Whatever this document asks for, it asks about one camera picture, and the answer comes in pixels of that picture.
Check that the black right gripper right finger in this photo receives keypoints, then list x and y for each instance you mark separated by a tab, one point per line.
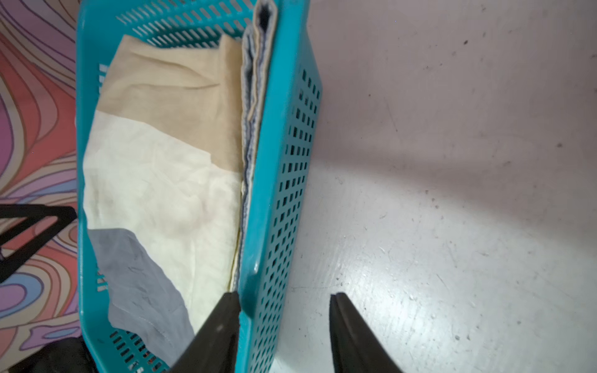
354	346

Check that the dark grey grid cloth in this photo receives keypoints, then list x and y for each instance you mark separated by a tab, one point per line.
257	46

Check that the teal plastic basket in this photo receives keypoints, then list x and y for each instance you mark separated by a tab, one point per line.
291	110

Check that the beige and grey cloth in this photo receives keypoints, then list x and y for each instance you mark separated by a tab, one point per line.
163	174

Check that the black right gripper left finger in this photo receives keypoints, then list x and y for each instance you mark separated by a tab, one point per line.
215	346

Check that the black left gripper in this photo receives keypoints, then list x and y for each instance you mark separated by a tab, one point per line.
51	356

